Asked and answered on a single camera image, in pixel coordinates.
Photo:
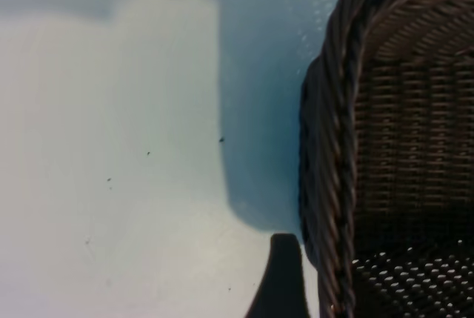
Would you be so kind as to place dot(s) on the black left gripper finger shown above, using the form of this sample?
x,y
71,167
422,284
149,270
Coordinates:
x,y
283,281

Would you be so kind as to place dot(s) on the dark brown woven basket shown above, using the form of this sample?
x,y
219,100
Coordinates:
x,y
407,129

